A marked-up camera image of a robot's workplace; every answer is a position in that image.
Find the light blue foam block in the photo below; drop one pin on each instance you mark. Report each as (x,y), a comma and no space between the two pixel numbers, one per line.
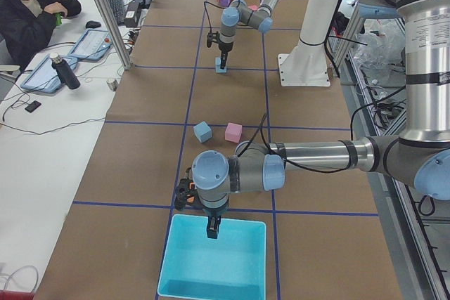
(202,131)
(218,68)

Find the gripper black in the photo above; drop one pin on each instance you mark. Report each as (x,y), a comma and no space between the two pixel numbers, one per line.
(213,213)
(224,49)

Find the teach pendant far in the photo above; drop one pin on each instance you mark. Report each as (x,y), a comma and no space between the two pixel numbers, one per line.
(92,45)

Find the black keyboard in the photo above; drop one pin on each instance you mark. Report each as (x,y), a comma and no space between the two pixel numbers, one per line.
(118,10)

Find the black computer mouse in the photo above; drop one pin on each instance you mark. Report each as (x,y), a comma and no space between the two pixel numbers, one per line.
(91,24)

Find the light pink foam block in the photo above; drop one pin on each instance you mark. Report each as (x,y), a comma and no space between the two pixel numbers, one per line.
(233,132)

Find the small metal cylinder weight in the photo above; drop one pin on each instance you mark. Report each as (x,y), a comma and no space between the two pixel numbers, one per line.
(112,84)

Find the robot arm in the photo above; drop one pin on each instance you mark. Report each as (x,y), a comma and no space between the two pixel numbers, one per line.
(239,12)
(418,156)

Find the white camera stand column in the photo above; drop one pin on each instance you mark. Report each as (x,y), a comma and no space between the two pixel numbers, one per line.
(306,64)

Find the aluminium frame post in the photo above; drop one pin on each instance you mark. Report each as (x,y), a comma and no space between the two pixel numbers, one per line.
(109,20)

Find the black smartphone on table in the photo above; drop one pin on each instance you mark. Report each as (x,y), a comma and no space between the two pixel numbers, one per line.
(32,106)

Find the blue plastic bin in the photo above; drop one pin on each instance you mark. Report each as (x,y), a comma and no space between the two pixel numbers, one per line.
(232,266)

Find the teach pendant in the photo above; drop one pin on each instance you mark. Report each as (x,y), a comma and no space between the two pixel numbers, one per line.
(44,77)
(92,45)

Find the black water bottle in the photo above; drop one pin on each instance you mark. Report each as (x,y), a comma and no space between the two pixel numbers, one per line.
(64,72)

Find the teach pendant near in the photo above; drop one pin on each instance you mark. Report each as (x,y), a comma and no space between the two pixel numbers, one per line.
(44,77)

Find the seated person black jacket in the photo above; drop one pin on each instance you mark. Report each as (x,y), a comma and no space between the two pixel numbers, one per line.
(27,25)

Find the red-pink foam block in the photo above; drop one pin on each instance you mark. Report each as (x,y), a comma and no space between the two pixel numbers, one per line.
(252,7)

